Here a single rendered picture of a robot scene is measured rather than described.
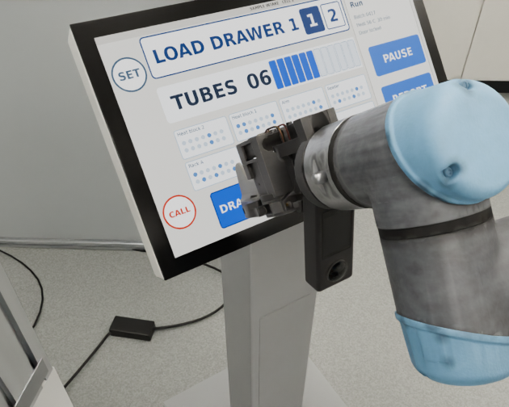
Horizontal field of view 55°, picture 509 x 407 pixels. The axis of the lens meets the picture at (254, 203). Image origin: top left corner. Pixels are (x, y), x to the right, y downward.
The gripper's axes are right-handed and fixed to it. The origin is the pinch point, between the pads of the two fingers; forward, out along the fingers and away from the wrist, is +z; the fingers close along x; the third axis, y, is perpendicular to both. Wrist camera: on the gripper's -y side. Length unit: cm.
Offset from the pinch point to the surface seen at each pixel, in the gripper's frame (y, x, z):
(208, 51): 19.6, -1.6, 1.4
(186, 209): 2.2, 8.0, 1.4
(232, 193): 2.1, 1.8, 1.4
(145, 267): -20, -6, 133
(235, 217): -0.9, 2.5, 1.4
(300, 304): -25.4, -16.2, 32.8
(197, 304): -36, -15, 114
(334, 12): 20.8, -21.8, 1.4
